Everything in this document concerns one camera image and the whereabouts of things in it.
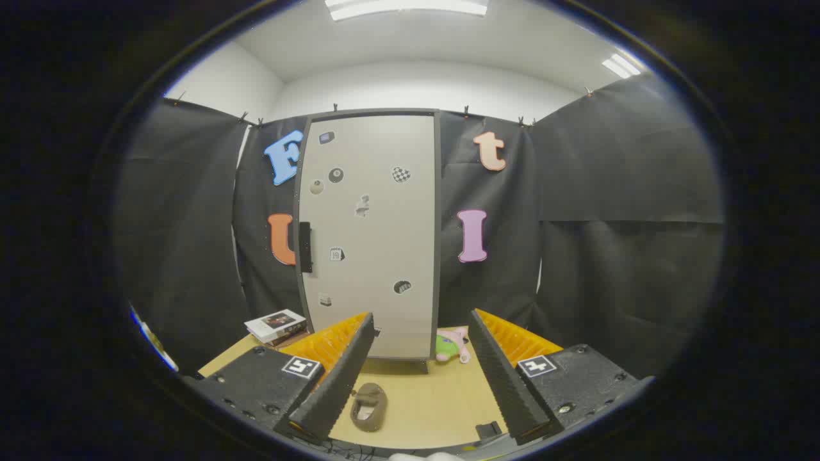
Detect white book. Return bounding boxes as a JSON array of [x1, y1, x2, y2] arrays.
[[244, 309, 308, 341]]

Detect grey shoe cabinet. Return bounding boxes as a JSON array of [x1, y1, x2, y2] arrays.
[[293, 108, 443, 376]]

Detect brown fuzzy shoe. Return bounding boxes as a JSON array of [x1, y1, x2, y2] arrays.
[[350, 382, 388, 433]]

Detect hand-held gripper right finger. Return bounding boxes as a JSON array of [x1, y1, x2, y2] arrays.
[[468, 309, 654, 446]]

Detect brown book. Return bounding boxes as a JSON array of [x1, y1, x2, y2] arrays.
[[266, 327, 312, 348]]

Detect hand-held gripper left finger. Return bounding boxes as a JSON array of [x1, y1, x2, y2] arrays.
[[183, 312, 377, 444]]

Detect black backdrop cloth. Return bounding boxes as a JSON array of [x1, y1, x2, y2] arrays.
[[115, 74, 725, 380]]

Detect pink and green plush toy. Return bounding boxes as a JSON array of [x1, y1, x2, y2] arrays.
[[436, 327, 472, 364]]

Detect small ceiling light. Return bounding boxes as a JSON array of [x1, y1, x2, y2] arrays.
[[602, 53, 642, 79]]

